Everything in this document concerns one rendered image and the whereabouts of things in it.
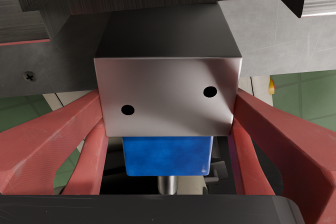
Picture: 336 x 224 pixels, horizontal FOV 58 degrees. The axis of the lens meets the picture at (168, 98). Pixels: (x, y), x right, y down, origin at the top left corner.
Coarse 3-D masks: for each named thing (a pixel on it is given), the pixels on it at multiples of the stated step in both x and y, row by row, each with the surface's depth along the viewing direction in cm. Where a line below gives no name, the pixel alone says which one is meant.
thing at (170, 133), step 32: (128, 32) 12; (160, 32) 12; (192, 32) 12; (224, 32) 12; (96, 64) 10; (128, 64) 10; (160, 64) 10; (192, 64) 10; (224, 64) 10; (128, 96) 11; (160, 96) 11; (192, 96) 11; (224, 96) 11; (128, 128) 12; (160, 128) 12; (192, 128) 12; (224, 128) 12; (128, 160) 15; (160, 160) 15; (192, 160) 15; (160, 192) 18
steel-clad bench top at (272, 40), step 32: (224, 0) 14; (256, 0) 14; (64, 32) 15; (96, 32) 15; (256, 32) 15; (288, 32) 15; (320, 32) 15; (0, 64) 16; (32, 64) 16; (64, 64) 16; (256, 64) 16; (288, 64) 16; (320, 64) 16; (0, 96) 17
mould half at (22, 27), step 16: (0, 0) 5; (16, 0) 5; (304, 0) 5; (320, 0) 5; (0, 16) 5; (16, 16) 5; (32, 16) 5; (304, 16) 6; (0, 32) 6; (16, 32) 6; (32, 32) 6
